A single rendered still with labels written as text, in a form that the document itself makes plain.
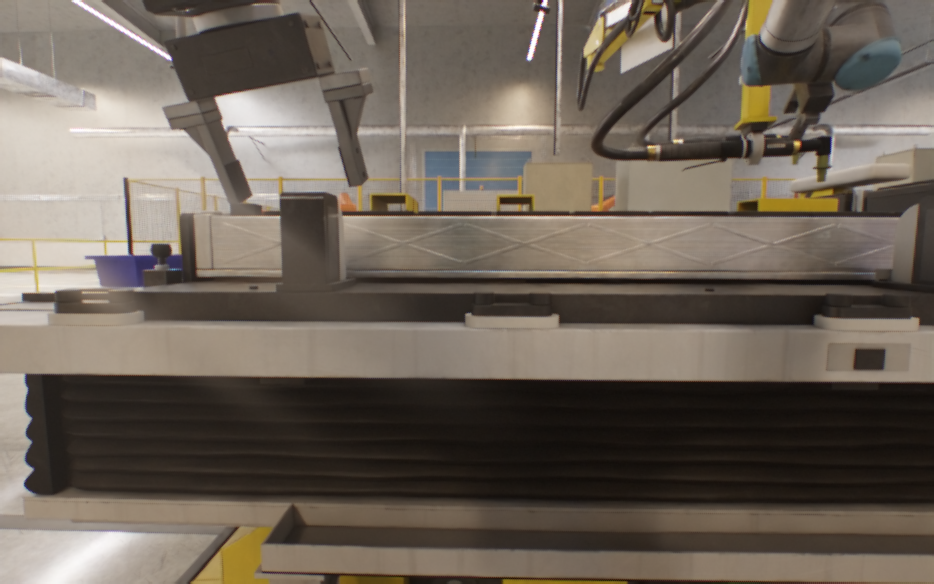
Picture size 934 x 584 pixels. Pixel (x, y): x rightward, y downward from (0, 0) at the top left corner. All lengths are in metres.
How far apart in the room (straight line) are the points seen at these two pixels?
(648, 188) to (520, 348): 5.35
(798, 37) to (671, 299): 0.54
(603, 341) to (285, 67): 0.45
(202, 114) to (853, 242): 0.96
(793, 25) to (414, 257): 0.73
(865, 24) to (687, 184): 4.99
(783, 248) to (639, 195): 4.95
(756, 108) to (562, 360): 1.04
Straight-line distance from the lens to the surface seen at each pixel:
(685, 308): 0.67
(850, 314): 0.73
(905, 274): 0.94
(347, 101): 0.47
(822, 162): 1.51
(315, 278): 0.65
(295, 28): 0.46
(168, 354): 0.70
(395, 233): 0.79
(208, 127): 0.53
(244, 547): 1.38
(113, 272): 1.43
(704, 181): 6.14
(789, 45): 1.03
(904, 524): 1.31
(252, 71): 0.48
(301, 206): 0.65
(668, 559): 0.95
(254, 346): 0.64
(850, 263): 1.00
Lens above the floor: 0.94
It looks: 6 degrees down
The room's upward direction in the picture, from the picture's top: straight up
